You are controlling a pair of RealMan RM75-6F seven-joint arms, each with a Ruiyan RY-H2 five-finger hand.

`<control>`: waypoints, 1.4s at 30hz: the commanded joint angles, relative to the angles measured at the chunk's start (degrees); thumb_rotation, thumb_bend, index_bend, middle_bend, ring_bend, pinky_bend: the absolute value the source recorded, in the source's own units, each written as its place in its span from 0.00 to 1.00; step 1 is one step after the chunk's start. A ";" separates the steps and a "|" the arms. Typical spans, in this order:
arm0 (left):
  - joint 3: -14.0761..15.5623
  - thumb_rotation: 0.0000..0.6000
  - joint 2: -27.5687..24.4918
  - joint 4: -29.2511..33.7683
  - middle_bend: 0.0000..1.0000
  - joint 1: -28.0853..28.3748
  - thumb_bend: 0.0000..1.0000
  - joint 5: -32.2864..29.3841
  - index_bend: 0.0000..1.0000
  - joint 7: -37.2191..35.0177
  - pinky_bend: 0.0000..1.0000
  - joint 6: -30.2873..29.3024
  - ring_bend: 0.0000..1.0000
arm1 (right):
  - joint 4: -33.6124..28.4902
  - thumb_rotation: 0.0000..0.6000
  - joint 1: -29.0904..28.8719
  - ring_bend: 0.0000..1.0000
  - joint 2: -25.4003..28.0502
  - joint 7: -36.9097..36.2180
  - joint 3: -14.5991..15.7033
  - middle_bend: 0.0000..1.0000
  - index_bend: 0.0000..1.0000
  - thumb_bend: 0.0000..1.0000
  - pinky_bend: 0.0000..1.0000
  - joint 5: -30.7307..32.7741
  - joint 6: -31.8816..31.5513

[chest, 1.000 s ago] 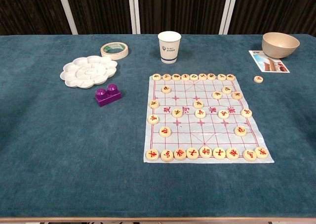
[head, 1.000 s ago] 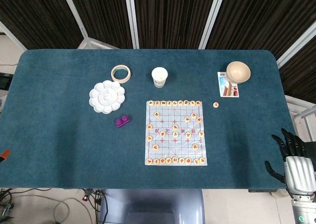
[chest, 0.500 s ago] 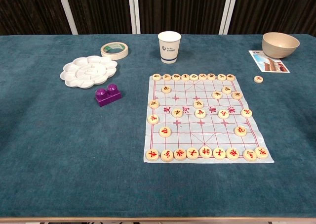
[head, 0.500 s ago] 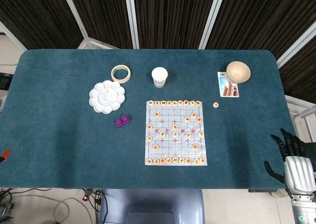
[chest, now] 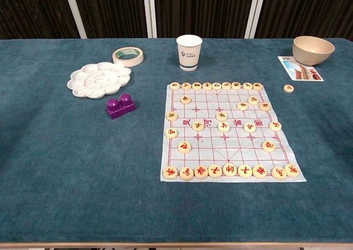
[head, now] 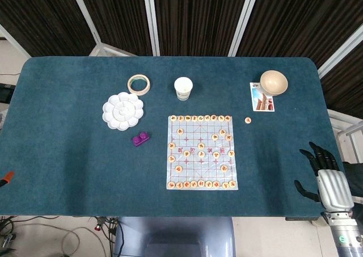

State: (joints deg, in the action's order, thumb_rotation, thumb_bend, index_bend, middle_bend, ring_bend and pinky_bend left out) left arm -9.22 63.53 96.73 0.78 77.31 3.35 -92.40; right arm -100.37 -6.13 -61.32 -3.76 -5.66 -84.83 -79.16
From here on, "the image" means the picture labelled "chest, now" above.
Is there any plastic xiangqi board sheet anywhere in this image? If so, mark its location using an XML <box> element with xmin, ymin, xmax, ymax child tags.
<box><xmin>160</xmin><ymin>83</ymin><xmax>307</xmax><ymax>183</ymax></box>

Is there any purple building block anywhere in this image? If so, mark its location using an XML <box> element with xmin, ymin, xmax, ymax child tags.
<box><xmin>106</xmin><ymin>93</ymin><xmax>137</xmax><ymax>120</ymax></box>

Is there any white paper cup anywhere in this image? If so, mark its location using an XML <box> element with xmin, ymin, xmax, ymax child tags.
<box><xmin>176</xmin><ymin>34</ymin><xmax>203</xmax><ymax>72</ymax></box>

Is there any beige masking tape roll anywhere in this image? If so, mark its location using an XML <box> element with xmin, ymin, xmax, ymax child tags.
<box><xmin>111</xmin><ymin>46</ymin><xmax>145</xmax><ymax>67</ymax></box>

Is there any white flower paint palette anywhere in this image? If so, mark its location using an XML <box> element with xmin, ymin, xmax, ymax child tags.
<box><xmin>66</xmin><ymin>62</ymin><xmax>132</xmax><ymax>99</ymax></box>

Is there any teal table cloth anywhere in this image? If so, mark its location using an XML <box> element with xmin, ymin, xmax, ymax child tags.
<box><xmin>0</xmin><ymin>38</ymin><xmax>353</xmax><ymax>244</ymax></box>

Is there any picture postcard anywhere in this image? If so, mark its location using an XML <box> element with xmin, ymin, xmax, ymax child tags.
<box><xmin>277</xmin><ymin>56</ymin><xmax>324</xmax><ymax>82</ymax></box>

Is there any beige bowl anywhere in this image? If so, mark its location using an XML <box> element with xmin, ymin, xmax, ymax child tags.
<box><xmin>292</xmin><ymin>35</ymin><xmax>336</xmax><ymax>66</ymax></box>

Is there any white partition post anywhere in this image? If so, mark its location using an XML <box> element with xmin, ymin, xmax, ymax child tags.
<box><xmin>244</xmin><ymin>0</ymin><xmax>268</xmax><ymax>39</ymax></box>
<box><xmin>62</xmin><ymin>0</ymin><xmax>88</xmax><ymax>39</ymax></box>
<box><xmin>142</xmin><ymin>0</ymin><xmax>158</xmax><ymax>39</ymax></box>

